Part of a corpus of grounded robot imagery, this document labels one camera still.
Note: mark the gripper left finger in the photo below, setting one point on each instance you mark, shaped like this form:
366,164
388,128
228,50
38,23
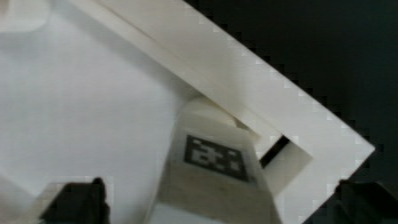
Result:
78,206

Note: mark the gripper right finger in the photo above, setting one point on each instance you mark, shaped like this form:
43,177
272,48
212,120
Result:
366,204

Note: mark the white square tabletop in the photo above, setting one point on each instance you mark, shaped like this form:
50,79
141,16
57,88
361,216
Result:
107,62

